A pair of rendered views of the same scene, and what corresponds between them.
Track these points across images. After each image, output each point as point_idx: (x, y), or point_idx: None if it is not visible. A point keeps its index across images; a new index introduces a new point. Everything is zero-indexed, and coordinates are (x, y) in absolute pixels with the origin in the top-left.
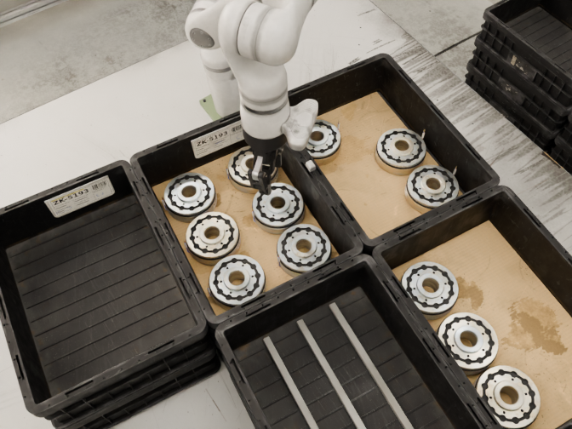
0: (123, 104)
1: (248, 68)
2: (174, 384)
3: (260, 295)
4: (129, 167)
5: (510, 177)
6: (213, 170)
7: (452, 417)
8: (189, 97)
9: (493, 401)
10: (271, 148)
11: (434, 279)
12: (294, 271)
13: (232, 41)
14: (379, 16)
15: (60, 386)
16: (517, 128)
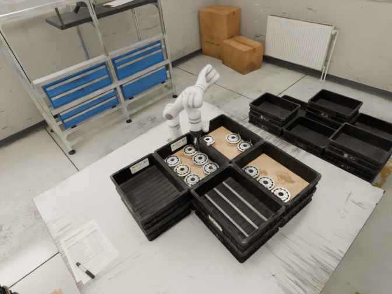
0: (142, 145)
1: (191, 111)
2: (178, 218)
3: (202, 179)
4: (154, 154)
5: None
6: (177, 154)
7: (266, 203)
8: (163, 140)
9: None
10: (198, 134)
11: (251, 169)
12: None
13: (186, 103)
14: (217, 109)
15: None
16: (266, 132)
